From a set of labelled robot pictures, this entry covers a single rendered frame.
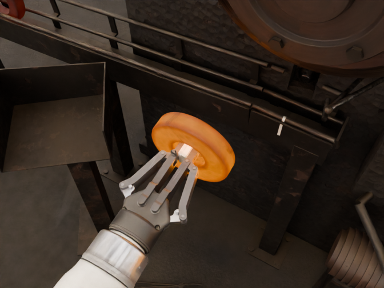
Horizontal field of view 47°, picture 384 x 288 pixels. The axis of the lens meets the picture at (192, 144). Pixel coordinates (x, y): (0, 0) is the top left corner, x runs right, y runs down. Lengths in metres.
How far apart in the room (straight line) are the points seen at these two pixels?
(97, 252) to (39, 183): 1.14
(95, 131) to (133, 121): 0.77
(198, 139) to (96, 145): 0.42
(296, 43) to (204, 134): 0.20
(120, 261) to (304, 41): 0.43
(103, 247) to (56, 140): 0.51
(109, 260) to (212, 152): 0.24
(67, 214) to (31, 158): 0.61
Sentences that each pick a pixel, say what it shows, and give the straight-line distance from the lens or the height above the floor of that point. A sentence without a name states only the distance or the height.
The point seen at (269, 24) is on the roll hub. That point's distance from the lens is 0.71.
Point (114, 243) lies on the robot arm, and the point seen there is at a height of 0.88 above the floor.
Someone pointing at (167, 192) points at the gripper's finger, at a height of 0.85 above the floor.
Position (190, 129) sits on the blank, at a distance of 0.71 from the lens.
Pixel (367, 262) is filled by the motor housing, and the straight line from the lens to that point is 1.08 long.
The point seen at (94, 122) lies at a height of 0.61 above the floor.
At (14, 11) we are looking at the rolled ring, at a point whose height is 0.66.
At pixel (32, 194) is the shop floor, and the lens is 1.77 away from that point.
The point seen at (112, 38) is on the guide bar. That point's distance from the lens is 1.23.
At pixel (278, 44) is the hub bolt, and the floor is 1.00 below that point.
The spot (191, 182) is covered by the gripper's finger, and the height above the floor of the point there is 0.85.
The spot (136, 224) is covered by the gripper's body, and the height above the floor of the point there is 0.87.
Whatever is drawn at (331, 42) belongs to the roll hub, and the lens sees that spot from 0.70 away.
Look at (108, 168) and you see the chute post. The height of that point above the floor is 0.01.
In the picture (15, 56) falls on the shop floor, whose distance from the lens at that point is 2.26.
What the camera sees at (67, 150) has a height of 0.60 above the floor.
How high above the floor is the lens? 1.48
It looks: 56 degrees down
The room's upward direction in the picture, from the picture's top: straight up
